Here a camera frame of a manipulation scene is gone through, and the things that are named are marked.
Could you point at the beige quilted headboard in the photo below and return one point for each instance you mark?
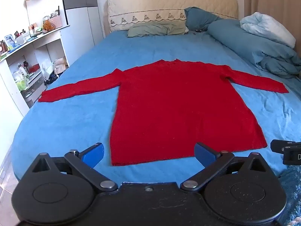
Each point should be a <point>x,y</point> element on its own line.
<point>122,14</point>

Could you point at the teal rolled duvet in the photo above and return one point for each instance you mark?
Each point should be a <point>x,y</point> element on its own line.
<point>263,53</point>

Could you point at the orange plush on shelf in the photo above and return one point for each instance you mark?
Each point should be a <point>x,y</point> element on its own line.
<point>48,26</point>

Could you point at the green pillow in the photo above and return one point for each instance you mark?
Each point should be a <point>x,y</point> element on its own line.
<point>155,28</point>

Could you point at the white wardrobe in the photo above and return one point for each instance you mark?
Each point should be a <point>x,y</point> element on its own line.
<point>84,29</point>

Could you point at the dark teal pillow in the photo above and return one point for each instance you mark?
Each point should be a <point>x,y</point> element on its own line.
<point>198,19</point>

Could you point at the beige curtain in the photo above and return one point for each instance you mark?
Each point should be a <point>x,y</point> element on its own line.
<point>287,12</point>

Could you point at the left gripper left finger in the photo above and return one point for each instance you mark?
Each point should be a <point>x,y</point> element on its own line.
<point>83,163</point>

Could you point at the white shelf unit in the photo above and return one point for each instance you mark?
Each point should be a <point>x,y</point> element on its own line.
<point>36,56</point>

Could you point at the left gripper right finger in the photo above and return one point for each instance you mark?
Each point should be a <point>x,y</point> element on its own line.
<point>213,162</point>

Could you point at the light blue blanket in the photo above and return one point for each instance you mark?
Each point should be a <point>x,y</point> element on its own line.
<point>267,27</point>

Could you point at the red knit sweater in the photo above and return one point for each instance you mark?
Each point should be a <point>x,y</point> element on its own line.
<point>165,108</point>

